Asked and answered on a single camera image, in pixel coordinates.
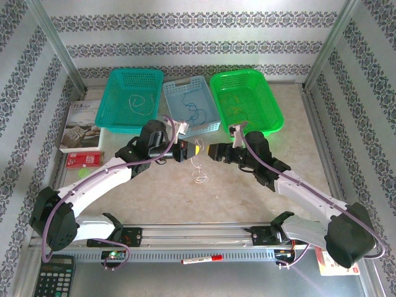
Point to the light blue plastic basket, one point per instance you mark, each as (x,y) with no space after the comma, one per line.
(210,105)

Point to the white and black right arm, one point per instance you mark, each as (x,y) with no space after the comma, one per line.
(309,195)

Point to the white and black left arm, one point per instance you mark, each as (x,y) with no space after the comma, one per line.
(92,182)

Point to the green plastic basket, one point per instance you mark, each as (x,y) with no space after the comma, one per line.
(263,89)

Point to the teal plastic basket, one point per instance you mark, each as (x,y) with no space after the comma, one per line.
(123,83)

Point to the small red box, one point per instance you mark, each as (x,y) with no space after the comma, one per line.
(85,160)

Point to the green round cap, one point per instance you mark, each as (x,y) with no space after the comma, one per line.
(83,173)

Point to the book with photo cover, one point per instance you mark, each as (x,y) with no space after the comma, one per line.
(80,123)

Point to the small controller board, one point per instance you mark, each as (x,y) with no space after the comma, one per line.
(283,253)
(114,255)

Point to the red capped white marker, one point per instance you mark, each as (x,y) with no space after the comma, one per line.
(201,259)

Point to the red and white package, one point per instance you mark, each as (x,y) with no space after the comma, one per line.
(328,266)

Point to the black calculator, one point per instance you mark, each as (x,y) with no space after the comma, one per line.
(55,280)

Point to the aluminium side rail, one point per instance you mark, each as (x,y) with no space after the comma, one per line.
(58,185)
(321,142)

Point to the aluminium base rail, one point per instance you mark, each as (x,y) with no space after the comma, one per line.
(198,235)

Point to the metal frame post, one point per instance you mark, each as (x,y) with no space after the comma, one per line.
(52,40)
(332,40)

